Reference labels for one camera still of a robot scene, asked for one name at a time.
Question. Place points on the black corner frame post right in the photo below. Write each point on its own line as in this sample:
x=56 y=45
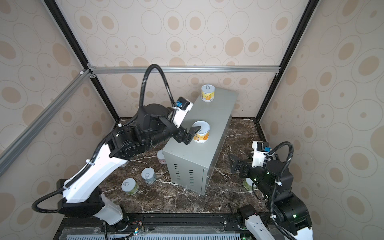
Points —
x=302 y=25

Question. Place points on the green label can left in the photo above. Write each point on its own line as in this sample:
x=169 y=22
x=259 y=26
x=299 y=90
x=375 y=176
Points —
x=130 y=186

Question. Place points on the silver aluminium rail left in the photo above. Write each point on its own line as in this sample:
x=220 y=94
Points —
x=26 y=137

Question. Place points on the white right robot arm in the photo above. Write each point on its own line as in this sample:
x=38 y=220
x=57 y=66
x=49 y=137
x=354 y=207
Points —
x=288 y=217

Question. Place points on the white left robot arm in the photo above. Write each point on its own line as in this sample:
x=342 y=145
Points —
x=155 y=124

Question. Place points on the light blue label can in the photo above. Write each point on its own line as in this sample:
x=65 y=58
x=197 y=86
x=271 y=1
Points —
x=149 y=175

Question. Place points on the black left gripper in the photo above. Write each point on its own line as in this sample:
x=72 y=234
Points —
x=181 y=134

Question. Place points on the grey metal cabinet box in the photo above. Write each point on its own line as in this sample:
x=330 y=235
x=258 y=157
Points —
x=191 y=166

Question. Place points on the pink label can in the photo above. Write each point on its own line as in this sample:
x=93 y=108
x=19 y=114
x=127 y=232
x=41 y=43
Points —
x=161 y=157

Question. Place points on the black corner frame post left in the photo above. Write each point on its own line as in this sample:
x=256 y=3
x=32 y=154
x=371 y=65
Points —
x=66 y=30

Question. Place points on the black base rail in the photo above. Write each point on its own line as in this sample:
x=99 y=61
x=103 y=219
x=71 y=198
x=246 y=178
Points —
x=179 y=226

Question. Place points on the green label can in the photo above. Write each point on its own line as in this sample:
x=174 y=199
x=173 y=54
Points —
x=249 y=184
x=130 y=186

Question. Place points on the black corner frame post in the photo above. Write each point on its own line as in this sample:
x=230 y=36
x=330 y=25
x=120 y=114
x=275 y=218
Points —
x=302 y=25
x=66 y=30

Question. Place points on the green label can right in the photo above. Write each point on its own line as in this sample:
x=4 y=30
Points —
x=249 y=184

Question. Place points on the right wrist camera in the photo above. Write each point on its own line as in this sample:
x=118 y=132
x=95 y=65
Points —
x=261 y=150

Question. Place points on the silver aluminium crossbar back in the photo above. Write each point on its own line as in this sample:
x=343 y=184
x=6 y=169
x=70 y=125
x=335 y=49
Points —
x=188 y=69

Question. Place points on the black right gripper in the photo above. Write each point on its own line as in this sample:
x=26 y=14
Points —
x=247 y=166

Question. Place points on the yellow orange label can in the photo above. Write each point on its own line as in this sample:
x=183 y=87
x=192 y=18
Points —
x=203 y=135

